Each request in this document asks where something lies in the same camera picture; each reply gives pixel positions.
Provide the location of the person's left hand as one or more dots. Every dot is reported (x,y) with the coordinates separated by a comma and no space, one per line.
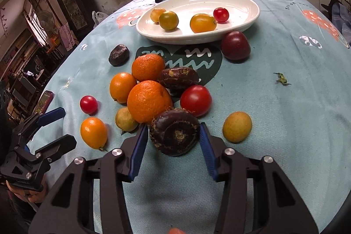
(30,195)

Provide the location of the green fruit calyx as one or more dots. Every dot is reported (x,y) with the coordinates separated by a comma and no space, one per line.
(282,79)

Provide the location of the hairy dark water chestnut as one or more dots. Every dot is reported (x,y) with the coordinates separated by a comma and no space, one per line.
(174,135)

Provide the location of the small rough orange mandarin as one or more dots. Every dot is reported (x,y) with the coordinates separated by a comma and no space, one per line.
(148,66)

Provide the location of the small orange object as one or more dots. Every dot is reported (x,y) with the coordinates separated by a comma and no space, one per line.
(175,231)

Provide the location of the white plastic bag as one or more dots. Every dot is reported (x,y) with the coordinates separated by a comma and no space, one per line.
(99,18)

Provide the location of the white oval plate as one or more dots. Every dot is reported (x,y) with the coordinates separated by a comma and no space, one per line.
(192,3)

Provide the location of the small dark water chestnut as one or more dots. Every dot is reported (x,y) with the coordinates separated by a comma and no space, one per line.
(118,55)

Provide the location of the oval orange kumquat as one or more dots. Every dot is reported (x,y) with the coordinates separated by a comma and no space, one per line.
(93,132)

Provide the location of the red cased phone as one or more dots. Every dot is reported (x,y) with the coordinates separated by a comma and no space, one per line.
(45,101)

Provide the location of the black hat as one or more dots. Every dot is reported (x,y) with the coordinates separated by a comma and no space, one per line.
(330,3)

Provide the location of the red cherry tomato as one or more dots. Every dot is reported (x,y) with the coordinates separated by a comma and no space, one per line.
(88,104)
(221,14)

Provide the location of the yellow-green tomato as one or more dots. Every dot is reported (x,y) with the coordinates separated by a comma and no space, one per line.
(168,20)

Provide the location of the dark red plum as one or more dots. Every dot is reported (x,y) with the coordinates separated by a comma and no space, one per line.
(235,46)

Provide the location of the pale orange small tomato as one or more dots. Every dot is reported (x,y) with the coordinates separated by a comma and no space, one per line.
(156,14)

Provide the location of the medium red tomato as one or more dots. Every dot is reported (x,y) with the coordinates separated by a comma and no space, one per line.
(196,100)

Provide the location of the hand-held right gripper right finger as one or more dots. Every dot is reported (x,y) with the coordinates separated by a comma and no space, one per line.
(207,149)

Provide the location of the reddish brown water chestnut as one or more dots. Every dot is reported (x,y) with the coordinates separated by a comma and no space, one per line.
(181,78)

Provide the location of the yellow oval fruit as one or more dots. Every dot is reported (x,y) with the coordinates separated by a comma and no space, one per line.
(237,127)

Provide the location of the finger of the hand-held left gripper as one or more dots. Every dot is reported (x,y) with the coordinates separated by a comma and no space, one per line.
(59,145)
(52,114)

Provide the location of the yellow green round fruit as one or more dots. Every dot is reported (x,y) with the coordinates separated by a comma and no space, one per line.
(124,120)

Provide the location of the standing electric fan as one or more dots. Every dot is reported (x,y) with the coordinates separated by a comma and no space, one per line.
(44,17)

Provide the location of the smooth round orange citrus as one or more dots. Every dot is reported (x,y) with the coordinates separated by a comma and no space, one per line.
(122,87)

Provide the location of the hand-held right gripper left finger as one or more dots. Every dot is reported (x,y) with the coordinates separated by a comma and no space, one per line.
(138,150)

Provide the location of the large rough orange mandarin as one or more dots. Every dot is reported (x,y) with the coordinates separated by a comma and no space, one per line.
(148,102)

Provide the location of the pink hanging cloth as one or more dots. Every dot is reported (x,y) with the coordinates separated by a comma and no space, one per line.
(64,36)

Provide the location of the yellow orange tomato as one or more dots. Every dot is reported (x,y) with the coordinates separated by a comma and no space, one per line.
(203,23)

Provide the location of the blue clothes pile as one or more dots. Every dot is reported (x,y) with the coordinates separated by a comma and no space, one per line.
(341,14)

